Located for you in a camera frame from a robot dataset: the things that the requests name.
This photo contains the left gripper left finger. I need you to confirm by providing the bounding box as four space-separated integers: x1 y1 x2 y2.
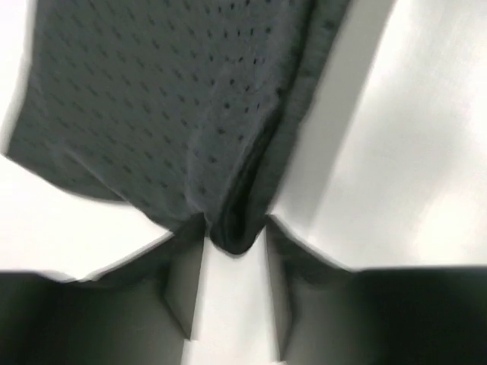
1 214 205 365

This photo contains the dark grey dotted skirt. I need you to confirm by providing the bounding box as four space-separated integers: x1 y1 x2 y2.
6 1 349 255

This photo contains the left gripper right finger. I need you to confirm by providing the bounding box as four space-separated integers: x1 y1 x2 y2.
264 217 486 364

